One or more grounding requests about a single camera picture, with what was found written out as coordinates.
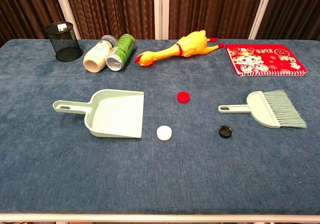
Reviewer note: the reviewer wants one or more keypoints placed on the blue fabric table cover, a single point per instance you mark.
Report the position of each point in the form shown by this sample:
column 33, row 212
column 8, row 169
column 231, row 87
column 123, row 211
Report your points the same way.
column 160, row 169

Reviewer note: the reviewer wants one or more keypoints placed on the yellow rubber chicken toy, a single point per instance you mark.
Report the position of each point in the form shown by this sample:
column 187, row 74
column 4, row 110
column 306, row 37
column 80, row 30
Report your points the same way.
column 192, row 44

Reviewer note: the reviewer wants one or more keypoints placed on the brown pleated curtain panel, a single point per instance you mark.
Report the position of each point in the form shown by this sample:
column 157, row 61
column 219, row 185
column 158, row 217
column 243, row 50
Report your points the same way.
column 110, row 8
column 212, row 8
column 295, row 8
column 27, row 6

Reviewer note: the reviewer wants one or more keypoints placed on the green drink can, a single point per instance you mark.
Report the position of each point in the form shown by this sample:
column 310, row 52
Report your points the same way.
column 122, row 49

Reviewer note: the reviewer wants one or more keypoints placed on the red bottle cap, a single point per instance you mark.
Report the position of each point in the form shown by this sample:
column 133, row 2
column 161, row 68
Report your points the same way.
column 183, row 97

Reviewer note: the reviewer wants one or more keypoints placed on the black mesh pen holder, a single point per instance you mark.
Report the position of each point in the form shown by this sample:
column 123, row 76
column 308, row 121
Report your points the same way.
column 65, row 46

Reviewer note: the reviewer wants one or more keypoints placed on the mint green hand brush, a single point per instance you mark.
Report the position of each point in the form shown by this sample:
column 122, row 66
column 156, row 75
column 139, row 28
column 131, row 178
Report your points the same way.
column 260, row 108

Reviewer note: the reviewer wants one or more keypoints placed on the cream white plastic bottle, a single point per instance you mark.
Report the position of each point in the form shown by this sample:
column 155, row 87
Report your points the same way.
column 97, row 56

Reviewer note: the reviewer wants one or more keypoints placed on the white bottle cap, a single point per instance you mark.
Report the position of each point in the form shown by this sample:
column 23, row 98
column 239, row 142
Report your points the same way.
column 164, row 133

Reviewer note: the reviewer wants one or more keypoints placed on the black bottle cap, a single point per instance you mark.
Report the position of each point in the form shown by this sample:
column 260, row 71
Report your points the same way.
column 225, row 131

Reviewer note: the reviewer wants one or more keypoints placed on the white partition post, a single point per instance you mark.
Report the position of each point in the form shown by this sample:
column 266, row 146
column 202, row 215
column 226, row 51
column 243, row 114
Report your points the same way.
column 261, row 11
column 66, row 11
column 161, row 11

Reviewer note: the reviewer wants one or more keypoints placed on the red spiral desk calendar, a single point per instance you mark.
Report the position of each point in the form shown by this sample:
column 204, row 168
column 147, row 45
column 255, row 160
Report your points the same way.
column 265, row 59

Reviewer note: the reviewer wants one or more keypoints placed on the white slip in pen holder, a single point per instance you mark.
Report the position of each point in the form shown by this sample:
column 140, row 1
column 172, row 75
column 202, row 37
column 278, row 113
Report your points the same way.
column 62, row 27

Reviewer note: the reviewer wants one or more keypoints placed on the mint green plastic dustpan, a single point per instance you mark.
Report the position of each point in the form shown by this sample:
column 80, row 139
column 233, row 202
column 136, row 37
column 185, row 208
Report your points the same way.
column 117, row 113

